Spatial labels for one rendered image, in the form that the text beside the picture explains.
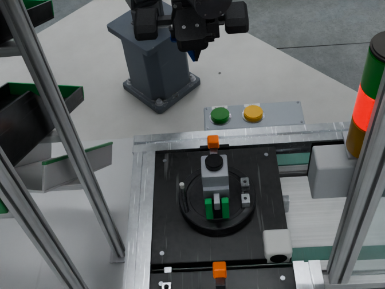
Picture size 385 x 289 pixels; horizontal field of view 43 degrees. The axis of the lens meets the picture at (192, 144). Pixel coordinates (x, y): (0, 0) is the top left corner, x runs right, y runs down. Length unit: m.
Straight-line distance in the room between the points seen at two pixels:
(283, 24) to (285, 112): 1.82
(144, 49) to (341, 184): 0.58
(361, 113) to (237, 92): 0.71
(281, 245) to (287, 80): 0.55
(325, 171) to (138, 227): 0.41
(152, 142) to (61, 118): 0.39
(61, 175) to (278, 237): 0.37
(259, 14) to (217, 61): 1.61
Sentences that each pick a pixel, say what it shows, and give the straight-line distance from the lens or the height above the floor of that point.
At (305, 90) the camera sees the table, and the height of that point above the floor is 0.86.
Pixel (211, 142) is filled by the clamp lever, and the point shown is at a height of 1.08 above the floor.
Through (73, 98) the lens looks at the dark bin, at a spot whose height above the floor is 1.22.
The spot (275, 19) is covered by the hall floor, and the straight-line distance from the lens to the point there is 2.89.
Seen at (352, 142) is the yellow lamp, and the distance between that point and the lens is 0.60.
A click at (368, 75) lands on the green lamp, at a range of 0.53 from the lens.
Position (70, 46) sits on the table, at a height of 0.86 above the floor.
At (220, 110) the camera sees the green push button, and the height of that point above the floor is 0.97.
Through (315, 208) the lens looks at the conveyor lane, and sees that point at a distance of 0.98.
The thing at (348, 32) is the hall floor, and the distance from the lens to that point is 2.83.
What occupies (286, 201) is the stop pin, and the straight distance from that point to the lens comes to 0.92.
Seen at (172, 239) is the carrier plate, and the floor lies 0.97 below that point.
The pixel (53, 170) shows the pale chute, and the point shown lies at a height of 1.19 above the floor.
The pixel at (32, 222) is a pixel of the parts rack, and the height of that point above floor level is 1.29.
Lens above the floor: 1.74
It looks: 51 degrees down
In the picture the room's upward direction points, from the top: 8 degrees counter-clockwise
